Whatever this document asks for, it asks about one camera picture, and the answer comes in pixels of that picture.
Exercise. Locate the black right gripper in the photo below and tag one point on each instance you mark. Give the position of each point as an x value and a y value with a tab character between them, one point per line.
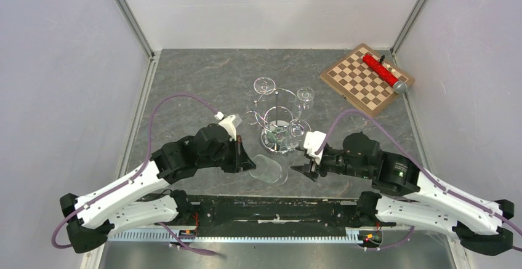
309	169

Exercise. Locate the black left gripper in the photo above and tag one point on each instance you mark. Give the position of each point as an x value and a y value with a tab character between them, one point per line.
241	161

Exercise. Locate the clear wine glass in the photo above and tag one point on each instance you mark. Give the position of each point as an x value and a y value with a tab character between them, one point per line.
296	130
264	85
304	102
268	170

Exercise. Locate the chrome wine glass rack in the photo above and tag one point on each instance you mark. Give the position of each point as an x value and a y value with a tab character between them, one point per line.
273	113

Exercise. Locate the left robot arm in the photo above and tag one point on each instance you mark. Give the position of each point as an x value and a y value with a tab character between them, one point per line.
91	219

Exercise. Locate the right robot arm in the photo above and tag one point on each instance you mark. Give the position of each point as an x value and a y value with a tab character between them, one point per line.
404	193

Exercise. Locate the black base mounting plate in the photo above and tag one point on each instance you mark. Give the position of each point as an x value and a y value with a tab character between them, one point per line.
269	216

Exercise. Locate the wooden chessboard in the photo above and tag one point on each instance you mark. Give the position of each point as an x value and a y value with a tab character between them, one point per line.
356	82

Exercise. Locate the red glitter microphone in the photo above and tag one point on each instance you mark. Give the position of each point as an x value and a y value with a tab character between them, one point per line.
398	86

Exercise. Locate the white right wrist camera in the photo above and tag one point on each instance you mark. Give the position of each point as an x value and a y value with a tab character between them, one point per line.
312	144

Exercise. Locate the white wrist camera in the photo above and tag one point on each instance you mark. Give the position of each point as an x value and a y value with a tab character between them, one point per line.
229	123
312	144

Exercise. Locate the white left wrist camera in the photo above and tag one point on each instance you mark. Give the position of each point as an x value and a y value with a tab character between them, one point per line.
229	123

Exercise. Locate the white cable duct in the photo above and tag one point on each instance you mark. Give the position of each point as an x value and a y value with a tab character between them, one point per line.
160	235

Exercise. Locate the aluminium frame rail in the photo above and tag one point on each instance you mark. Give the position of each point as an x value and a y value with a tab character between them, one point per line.
131	20

